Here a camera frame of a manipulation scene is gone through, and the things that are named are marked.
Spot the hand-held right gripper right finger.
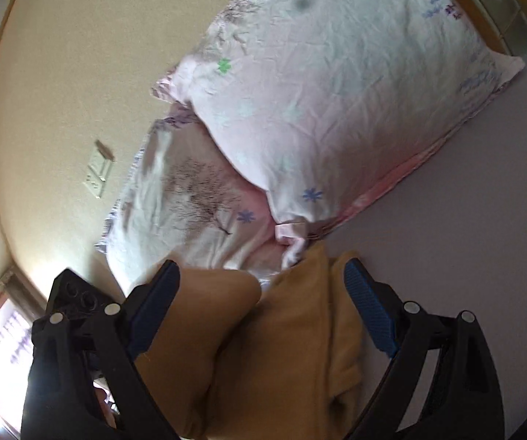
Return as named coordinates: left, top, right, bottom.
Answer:
left=337, top=259, right=505, bottom=440

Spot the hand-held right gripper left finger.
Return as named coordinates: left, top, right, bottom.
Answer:
left=20, top=259, right=183, bottom=440

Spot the large pink floral pillow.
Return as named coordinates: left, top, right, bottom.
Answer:
left=154, top=0, right=526, bottom=240

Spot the white wall switch plate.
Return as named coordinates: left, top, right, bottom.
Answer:
left=81, top=139, right=116, bottom=201

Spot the wooden headboard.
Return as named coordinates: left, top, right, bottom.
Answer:
left=185, top=0, right=522, bottom=58

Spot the pink tree print pillow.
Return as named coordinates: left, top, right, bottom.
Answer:
left=93, top=103, right=311, bottom=295

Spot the mustard yellow garment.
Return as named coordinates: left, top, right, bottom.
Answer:
left=133, top=243, right=375, bottom=440

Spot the grey bed sheet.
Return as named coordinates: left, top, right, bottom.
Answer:
left=322, top=59, right=527, bottom=440

